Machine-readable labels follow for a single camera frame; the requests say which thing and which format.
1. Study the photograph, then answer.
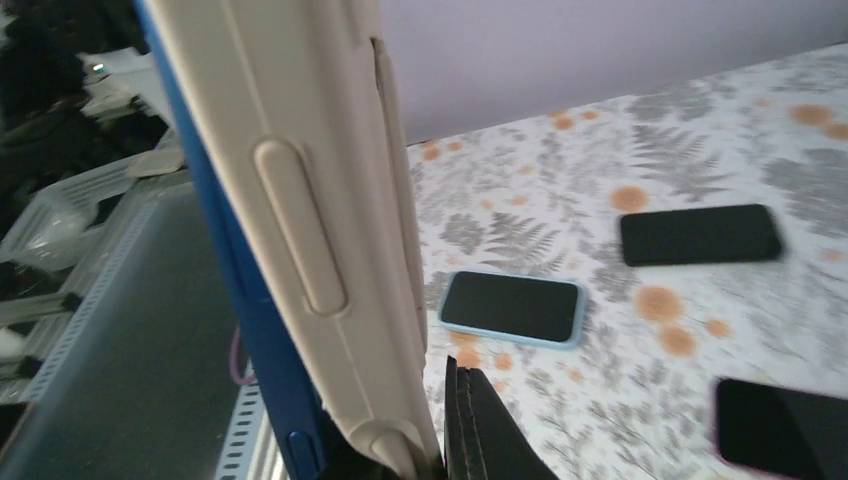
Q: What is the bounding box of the perforated grey cable duct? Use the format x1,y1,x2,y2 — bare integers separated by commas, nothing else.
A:
213,383,265,480

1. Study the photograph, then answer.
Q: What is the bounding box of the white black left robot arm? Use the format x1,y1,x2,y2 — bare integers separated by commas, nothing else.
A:
1,1,167,228

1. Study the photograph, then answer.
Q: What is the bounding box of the floral patterned table mat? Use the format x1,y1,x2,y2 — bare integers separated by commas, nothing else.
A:
404,42,848,480

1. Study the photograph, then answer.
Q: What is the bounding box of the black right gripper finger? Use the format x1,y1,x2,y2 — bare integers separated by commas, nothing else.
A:
444,357,557,480

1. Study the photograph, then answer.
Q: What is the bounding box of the bare black smartphone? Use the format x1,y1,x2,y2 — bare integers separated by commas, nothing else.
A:
619,204,784,267

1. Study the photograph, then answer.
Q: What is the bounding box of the phone in blue case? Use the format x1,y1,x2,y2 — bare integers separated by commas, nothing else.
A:
438,270,589,350

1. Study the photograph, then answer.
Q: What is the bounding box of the aluminium rail frame base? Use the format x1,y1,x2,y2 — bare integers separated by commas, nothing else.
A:
0,125,193,405

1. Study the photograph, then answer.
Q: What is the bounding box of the black phone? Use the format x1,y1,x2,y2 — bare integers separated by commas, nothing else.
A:
714,378,847,479

